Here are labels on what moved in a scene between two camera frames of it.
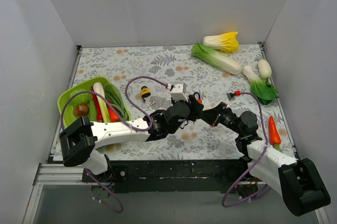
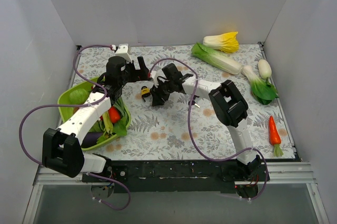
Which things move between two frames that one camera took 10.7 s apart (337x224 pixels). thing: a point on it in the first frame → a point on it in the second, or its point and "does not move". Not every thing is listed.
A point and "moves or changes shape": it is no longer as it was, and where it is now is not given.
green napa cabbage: x=220 y=61 does not move
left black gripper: x=193 y=105 → x=136 y=68
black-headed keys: x=184 y=123 moves or changes shape
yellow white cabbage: x=227 y=42 does not move
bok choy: x=261 y=88 does not move
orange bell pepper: x=112 y=116 does not move
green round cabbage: x=80 y=98 does not move
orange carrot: x=275 y=138 does not move
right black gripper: x=214 y=115 → x=160 y=91
